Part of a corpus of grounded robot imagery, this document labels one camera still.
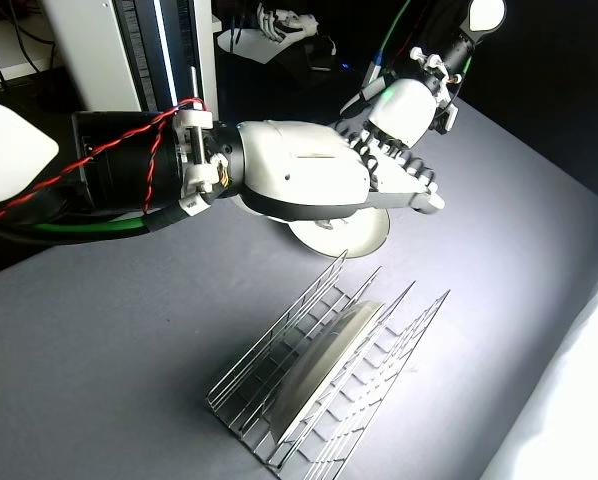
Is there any white background desk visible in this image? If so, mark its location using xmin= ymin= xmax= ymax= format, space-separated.
xmin=0 ymin=19 xmax=60 ymax=89

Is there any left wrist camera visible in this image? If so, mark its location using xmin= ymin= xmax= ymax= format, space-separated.
xmin=431 ymin=102 xmax=461 ymax=137

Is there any white skeletal hand model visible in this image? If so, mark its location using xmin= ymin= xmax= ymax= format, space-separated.
xmin=255 ymin=2 xmax=321 ymax=44

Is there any metal wire plate rack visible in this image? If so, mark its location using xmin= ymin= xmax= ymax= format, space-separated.
xmin=205 ymin=248 xmax=452 ymax=480

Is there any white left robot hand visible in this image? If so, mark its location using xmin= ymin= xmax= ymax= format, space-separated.
xmin=335 ymin=76 xmax=439 ymax=152

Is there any white plate with dark rim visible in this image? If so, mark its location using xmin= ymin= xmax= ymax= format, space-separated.
xmin=266 ymin=204 xmax=391 ymax=260
xmin=267 ymin=299 xmax=386 ymax=446

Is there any dark device with white edge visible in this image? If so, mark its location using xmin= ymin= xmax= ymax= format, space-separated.
xmin=303 ymin=33 xmax=339 ymax=72

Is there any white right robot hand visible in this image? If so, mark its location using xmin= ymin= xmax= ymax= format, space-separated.
xmin=237 ymin=118 xmax=447 ymax=224

